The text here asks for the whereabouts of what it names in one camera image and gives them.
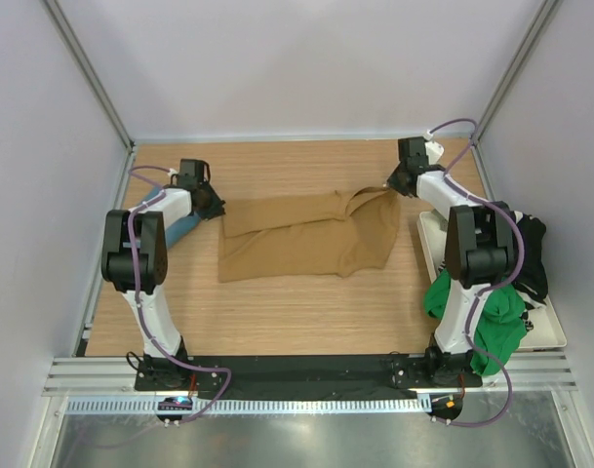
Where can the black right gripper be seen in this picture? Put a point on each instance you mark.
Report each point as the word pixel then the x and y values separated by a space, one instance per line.
pixel 394 182

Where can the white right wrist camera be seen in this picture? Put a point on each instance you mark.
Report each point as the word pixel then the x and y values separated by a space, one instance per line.
pixel 433 149

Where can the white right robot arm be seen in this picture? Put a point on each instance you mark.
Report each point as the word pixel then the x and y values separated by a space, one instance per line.
pixel 483 252

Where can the left aluminium frame post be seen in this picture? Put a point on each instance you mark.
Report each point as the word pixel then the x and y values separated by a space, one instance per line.
pixel 72 43

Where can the blue tank top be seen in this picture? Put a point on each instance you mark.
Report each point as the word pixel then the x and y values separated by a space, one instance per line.
pixel 171 203

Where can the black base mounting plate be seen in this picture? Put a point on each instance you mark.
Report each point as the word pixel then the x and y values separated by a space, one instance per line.
pixel 363 377

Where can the white slotted cable duct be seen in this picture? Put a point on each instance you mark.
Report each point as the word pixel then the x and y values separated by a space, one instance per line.
pixel 178 405

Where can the green garment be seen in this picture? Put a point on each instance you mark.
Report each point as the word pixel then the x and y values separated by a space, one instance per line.
pixel 500 328

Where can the right aluminium frame post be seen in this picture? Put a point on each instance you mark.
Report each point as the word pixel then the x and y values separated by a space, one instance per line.
pixel 540 21

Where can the black garment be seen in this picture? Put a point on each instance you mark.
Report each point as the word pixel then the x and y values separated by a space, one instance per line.
pixel 532 281

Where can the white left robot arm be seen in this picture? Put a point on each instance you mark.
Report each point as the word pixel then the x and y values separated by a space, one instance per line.
pixel 134 260

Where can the white laundry tray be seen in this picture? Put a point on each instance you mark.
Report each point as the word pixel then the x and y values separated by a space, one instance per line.
pixel 547 332

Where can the aluminium frame post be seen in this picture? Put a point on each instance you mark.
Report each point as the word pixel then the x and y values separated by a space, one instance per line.
pixel 72 43
pixel 540 21

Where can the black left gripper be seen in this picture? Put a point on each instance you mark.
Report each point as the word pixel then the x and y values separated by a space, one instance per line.
pixel 216 210

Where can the tan garment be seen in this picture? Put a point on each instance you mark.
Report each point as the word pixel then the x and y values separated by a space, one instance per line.
pixel 335 233

